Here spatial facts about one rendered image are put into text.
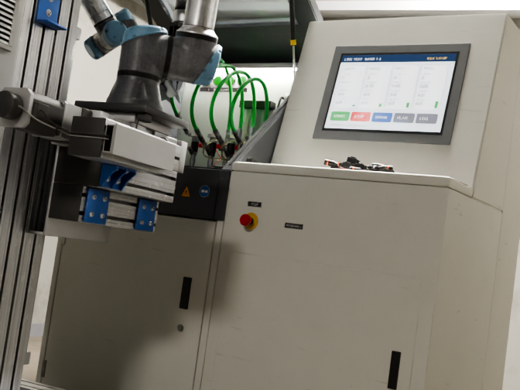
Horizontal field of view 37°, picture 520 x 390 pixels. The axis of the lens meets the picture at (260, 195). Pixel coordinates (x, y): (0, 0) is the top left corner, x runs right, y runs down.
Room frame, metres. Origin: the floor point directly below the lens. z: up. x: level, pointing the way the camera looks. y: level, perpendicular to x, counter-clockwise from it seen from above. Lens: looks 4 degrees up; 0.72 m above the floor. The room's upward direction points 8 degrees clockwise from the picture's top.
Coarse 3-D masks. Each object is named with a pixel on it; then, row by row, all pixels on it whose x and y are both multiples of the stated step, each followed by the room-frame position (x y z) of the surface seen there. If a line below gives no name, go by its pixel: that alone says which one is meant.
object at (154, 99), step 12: (120, 72) 2.01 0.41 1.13; (132, 72) 1.99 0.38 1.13; (144, 72) 2.00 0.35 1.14; (120, 84) 2.00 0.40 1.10; (132, 84) 1.99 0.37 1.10; (144, 84) 2.00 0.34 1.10; (156, 84) 2.03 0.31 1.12; (108, 96) 2.04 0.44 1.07; (120, 96) 1.98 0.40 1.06; (132, 96) 1.98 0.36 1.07; (144, 96) 1.99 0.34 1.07; (156, 96) 2.02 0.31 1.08; (156, 108) 2.01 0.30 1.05
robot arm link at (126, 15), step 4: (116, 12) 2.53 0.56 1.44; (120, 12) 2.49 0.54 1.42; (124, 12) 2.49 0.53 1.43; (128, 12) 2.51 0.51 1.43; (116, 16) 2.49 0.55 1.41; (120, 16) 2.49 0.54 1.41; (124, 16) 2.49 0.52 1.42; (128, 16) 2.50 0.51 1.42; (132, 16) 2.52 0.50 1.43; (120, 20) 2.49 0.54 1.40; (124, 20) 2.49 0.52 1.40; (128, 20) 2.50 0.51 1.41; (132, 20) 2.51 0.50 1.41; (124, 24) 2.50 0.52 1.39; (128, 24) 2.50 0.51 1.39; (132, 24) 2.51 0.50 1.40; (136, 24) 2.52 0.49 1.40
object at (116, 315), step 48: (144, 240) 2.55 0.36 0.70; (192, 240) 2.45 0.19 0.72; (96, 288) 2.65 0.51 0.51; (144, 288) 2.54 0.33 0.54; (192, 288) 2.44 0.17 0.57; (96, 336) 2.63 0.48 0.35; (144, 336) 2.52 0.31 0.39; (192, 336) 2.42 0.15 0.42; (48, 384) 2.73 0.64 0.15; (96, 384) 2.61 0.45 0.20; (144, 384) 2.51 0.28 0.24; (192, 384) 2.41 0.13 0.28
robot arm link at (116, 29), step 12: (84, 0) 2.33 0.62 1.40; (96, 0) 2.33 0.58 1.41; (96, 12) 2.34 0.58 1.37; (108, 12) 2.35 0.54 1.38; (96, 24) 2.35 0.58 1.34; (108, 24) 2.33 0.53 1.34; (120, 24) 2.35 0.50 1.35; (108, 36) 2.33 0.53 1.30; (120, 36) 2.35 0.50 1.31; (108, 48) 2.42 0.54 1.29
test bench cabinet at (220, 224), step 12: (180, 216) 2.51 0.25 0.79; (216, 228) 2.41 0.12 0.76; (60, 240) 2.75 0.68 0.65; (216, 240) 2.40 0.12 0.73; (60, 252) 2.75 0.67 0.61; (216, 252) 2.40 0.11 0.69; (216, 264) 2.40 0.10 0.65; (216, 276) 2.40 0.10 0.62; (48, 300) 2.76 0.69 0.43; (48, 312) 2.76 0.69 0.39; (204, 312) 2.41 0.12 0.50; (48, 324) 2.75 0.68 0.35; (204, 324) 2.40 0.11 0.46; (48, 336) 2.75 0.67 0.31; (204, 336) 2.40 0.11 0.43; (204, 348) 2.40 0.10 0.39
